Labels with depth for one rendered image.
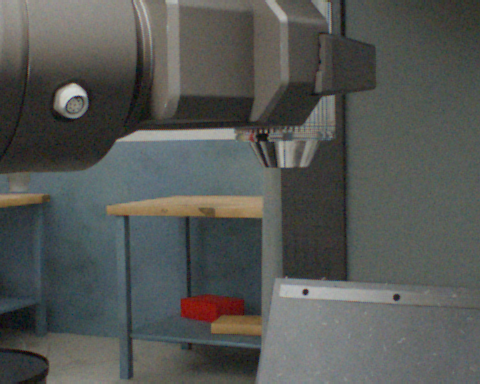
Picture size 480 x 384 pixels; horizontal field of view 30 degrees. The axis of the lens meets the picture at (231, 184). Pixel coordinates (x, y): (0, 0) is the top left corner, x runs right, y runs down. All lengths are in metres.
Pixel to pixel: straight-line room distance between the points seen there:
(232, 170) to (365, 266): 4.27
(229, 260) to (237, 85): 4.77
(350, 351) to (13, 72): 0.54
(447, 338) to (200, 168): 4.42
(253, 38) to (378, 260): 0.47
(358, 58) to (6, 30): 0.18
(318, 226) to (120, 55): 0.51
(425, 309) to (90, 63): 0.52
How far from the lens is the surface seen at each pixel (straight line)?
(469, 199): 0.77
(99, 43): 0.31
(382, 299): 0.79
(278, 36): 0.34
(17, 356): 2.59
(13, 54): 0.29
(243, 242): 5.06
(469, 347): 0.76
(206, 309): 4.77
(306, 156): 0.41
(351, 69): 0.40
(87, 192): 5.55
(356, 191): 0.79
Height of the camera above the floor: 1.21
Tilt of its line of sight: 3 degrees down
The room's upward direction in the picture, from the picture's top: 1 degrees counter-clockwise
